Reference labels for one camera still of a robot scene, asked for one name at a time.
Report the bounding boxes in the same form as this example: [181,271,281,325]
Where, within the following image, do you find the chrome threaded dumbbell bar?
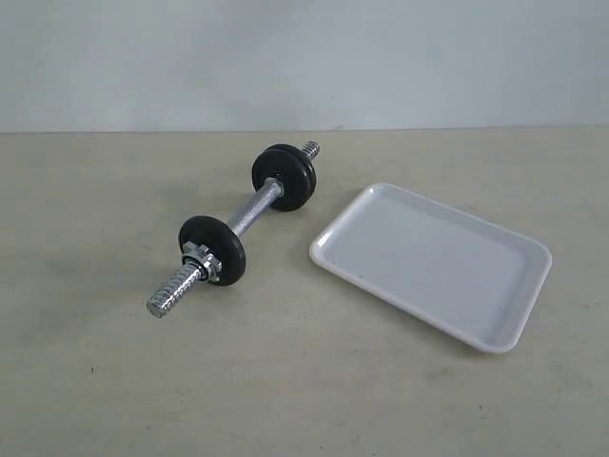
[146,138,323,318]

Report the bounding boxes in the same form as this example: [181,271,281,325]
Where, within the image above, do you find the white rectangular plastic tray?
[309,183,553,354]

